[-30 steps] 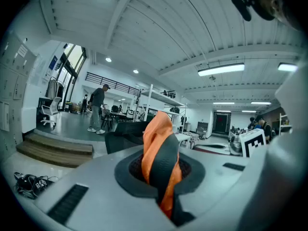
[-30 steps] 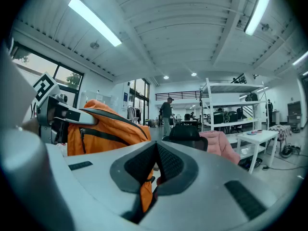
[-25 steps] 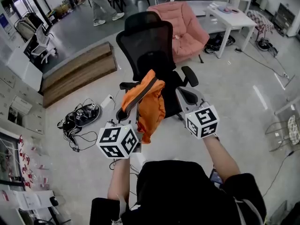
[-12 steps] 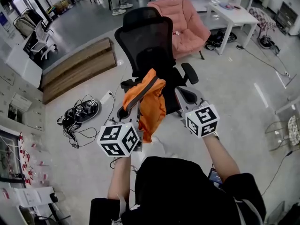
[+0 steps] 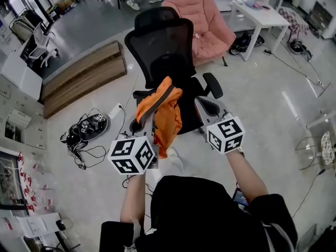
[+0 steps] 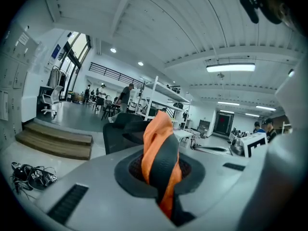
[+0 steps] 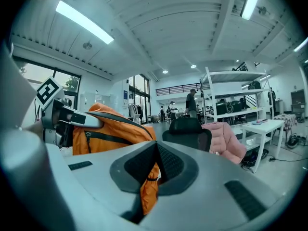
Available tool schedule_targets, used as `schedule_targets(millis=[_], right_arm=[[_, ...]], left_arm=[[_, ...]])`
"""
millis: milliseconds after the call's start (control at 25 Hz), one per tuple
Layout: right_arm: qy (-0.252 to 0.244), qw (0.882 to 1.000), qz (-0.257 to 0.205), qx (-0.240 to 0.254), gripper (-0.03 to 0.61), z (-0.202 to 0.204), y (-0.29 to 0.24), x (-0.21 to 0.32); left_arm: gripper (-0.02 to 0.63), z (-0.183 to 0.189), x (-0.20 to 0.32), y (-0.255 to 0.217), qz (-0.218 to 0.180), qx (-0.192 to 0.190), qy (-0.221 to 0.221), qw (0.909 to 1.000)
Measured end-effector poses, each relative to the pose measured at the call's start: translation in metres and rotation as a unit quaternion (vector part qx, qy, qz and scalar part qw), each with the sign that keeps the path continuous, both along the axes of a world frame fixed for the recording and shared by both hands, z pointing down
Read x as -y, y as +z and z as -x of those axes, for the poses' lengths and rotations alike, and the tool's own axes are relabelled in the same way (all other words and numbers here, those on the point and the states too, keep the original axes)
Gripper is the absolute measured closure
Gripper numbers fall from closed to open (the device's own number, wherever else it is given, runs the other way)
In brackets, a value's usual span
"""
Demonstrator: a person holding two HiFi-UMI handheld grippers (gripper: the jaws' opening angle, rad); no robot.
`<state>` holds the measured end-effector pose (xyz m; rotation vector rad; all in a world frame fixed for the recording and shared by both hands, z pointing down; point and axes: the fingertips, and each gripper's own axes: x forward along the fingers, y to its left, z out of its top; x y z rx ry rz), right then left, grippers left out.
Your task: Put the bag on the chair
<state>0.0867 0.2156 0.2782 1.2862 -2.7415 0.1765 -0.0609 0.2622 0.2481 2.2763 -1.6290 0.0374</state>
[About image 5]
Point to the glass display case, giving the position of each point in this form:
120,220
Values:
10,180

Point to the person's black shirt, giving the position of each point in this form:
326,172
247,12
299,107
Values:
194,214

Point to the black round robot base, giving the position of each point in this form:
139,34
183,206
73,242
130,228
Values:
298,47

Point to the black device with blue screen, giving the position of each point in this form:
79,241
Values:
240,197

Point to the white panel cabinet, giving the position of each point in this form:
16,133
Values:
26,130

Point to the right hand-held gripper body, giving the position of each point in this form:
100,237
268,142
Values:
225,135

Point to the idle hand-held gripper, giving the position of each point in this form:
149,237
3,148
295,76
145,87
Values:
84,126
102,116

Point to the small white power strip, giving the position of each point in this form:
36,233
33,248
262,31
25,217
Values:
319,83

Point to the black mesh office chair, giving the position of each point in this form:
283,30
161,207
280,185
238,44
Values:
162,41

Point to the wooden step platform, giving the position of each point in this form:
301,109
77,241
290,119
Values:
84,72

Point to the person's right forearm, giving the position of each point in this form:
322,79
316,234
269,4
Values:
244,172

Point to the white power strip with plug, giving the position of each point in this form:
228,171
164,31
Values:
115,111

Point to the person's left forearm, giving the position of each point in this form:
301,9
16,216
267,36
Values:
132,198

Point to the orange bag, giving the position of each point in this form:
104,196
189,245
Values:
168,114

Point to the pink cushioned armchair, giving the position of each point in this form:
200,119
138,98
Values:
210,25

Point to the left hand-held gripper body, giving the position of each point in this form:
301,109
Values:
123,156

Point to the checkered stool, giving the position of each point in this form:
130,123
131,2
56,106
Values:
294,18

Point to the white desk with papers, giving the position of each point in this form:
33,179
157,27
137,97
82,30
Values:
31,226

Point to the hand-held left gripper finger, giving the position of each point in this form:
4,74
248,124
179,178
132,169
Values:
131,131
152,127

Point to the white frame table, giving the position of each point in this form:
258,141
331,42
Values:
320,119

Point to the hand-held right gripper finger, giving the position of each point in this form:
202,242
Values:
219,108
202,113

